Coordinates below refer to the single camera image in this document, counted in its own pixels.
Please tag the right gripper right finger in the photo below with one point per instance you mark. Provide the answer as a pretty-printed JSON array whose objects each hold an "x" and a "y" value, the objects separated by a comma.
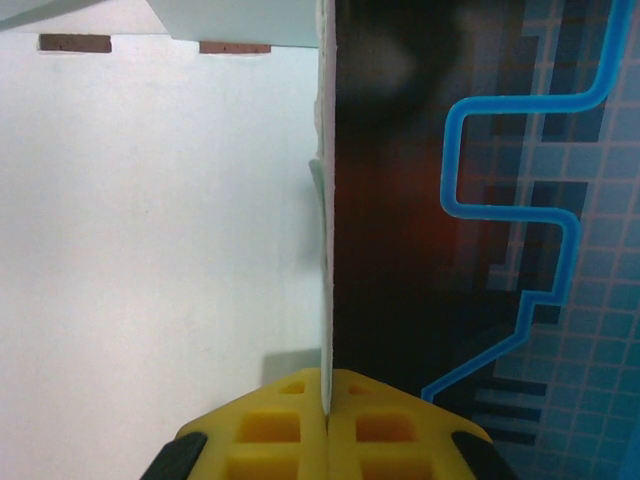
[{"x": 390, "y": 430}]

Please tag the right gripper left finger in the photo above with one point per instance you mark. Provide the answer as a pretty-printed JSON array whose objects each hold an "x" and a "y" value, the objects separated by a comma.
[{"x": 265, "y": 430}]

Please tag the light blue paper box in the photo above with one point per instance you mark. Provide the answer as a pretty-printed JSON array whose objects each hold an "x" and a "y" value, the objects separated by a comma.
[{"x": 150, "y": 200}]

